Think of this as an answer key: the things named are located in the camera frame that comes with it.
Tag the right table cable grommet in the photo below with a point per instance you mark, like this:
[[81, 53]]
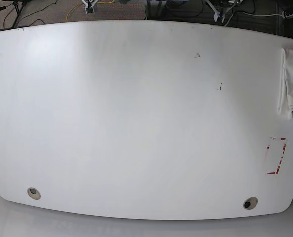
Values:
[[250, 203]]

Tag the black tripod stand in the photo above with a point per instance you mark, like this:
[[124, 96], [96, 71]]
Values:
[[19, 5]]

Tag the table cable grommet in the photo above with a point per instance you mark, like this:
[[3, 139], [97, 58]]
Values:
[[34, 193], [250, 203]]

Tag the white printed t-shirt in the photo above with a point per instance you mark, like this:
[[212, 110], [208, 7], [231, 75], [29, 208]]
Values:
[[285, 99]]

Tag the red tape rectangle marking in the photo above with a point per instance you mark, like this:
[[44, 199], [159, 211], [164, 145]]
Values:
[[274, 154]]

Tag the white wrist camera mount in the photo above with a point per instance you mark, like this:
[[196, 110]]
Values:
[[90, 6], [221, 7]]

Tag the left table cable grommet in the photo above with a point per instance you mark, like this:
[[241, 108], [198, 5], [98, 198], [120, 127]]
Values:
[[34, 193]]

